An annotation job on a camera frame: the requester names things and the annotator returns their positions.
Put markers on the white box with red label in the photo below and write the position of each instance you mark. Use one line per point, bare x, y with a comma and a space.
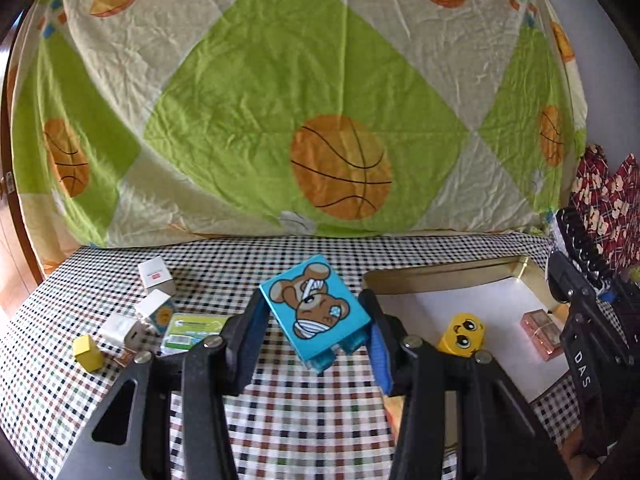
156, 275

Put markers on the white charger plug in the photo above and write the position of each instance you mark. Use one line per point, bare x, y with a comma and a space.
117, 332

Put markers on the pink transparent small box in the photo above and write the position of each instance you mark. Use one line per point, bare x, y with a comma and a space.
542, 332

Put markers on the small yellow block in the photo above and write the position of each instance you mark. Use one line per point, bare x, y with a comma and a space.
87, 352

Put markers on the checkered tablecloth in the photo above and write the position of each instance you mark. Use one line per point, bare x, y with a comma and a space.
300, 435

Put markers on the red plaid bear print cloth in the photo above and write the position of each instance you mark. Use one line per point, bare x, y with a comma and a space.
595, 195

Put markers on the blue bear print toy block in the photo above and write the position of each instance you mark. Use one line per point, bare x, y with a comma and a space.
310, 305

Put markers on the basketball print bed sheet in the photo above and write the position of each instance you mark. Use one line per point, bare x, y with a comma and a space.
250, 85

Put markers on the yellow face toy block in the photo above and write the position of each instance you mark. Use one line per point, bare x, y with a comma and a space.
462, 332

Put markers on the white box with orange print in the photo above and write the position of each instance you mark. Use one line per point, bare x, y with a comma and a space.
152, 307

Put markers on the green and white plastic case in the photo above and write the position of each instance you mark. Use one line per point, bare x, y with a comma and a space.
187, 330

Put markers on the gold metal tray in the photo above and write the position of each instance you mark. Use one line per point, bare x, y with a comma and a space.
475, 300

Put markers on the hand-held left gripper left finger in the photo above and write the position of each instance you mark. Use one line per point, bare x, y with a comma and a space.
254, 327

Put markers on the dark wooden frame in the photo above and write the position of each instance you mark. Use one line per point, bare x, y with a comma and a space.
10, 240

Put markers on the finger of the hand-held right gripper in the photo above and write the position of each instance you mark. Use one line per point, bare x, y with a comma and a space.
582, 245
567, 280

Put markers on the brown wooden block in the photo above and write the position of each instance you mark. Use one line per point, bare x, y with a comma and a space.
123, 358

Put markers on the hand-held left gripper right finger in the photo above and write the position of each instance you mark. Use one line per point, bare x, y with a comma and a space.
380, 360

